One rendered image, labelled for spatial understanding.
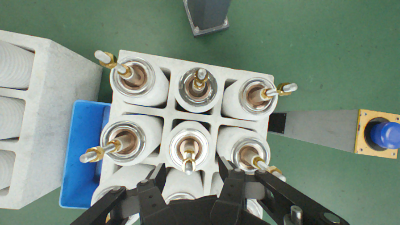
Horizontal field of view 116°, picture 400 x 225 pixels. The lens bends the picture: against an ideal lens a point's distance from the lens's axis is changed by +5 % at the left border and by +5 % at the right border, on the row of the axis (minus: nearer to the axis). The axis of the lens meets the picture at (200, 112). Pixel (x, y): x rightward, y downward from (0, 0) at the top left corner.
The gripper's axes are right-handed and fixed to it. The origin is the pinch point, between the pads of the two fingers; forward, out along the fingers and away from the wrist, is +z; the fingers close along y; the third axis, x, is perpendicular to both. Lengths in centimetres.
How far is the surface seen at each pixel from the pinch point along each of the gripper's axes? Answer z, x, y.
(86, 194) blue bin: 28.0, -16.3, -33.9
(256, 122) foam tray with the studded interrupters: 17.2, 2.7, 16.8
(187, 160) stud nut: 2.0, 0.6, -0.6
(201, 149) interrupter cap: 9.9, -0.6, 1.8
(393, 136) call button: 2.1, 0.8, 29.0
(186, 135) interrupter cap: 9.8, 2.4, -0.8
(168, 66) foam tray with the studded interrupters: 17.4, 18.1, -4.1
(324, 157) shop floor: 35, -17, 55
